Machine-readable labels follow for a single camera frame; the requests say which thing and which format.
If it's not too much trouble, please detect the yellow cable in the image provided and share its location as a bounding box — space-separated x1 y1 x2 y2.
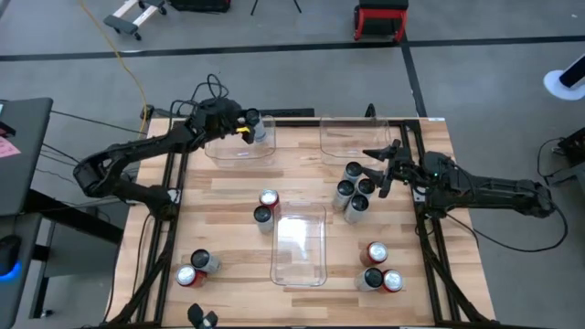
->
77 0 150 138

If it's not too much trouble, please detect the red black stool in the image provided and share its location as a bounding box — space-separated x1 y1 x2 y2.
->
353 0 410 44

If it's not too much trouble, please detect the clear plastic bin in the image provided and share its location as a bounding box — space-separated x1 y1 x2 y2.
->
204 114 278 168
319 115 393 166
269 200 329 288

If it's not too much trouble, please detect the thin black cable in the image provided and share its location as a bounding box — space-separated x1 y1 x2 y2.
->
49 109 147 135

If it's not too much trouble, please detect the black case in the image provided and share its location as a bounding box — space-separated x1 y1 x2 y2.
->
169 0 232 14

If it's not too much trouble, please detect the black tripod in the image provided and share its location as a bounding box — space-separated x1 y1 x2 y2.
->
250 0 303 16

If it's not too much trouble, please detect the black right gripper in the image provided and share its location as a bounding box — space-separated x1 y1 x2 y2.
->
360 138 429 199

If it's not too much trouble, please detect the grey white wheeled dolly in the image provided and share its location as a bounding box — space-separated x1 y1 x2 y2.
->
102 0 168 41

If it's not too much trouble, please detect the black computer mouse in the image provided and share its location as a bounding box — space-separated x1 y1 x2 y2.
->
0 234 23 281

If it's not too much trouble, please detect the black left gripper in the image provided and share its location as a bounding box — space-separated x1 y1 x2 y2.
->
195 96 254 145

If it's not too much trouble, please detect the black aluminium table frame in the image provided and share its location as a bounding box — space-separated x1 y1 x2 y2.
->
104 117 499 329

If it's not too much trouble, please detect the black equipment cable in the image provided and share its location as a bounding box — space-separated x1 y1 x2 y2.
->
537 135 566 186

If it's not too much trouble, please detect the black post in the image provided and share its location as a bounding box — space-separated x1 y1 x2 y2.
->
558 53 585 90

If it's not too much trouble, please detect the black equipment box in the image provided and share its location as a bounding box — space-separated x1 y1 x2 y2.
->
546 127 585 186

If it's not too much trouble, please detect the black looped cable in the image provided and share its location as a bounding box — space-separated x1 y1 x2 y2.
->
168 72 230 120

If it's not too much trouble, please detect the black power strip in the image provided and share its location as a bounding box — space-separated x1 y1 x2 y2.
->
255 108 316 118

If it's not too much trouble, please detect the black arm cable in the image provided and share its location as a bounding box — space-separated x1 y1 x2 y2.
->
445 200 570 254

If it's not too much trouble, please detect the red can silver lid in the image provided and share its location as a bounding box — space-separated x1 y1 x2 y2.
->
359 241 389 268
259 188 281 212
175 263 207 289
381 269 405 294

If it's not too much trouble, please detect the black desk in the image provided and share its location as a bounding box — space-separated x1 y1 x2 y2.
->
0 97 124 329

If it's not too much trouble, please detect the white round base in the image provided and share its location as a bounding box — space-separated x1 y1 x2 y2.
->
542 68 585 101

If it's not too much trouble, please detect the pink paper note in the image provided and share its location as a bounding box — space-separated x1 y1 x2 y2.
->
0 135 22 160

